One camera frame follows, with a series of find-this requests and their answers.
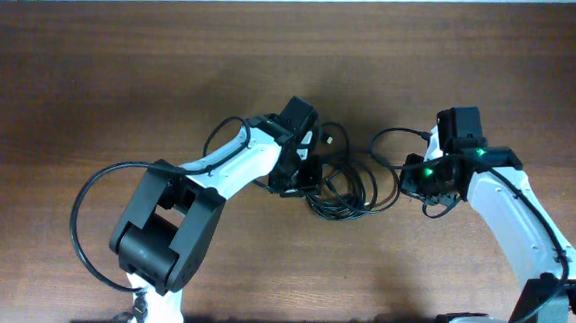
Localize black USB cable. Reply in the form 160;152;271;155
303;120;405;225

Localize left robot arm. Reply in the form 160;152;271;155
110;97;322;323

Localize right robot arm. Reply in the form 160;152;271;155
400;107;576;323

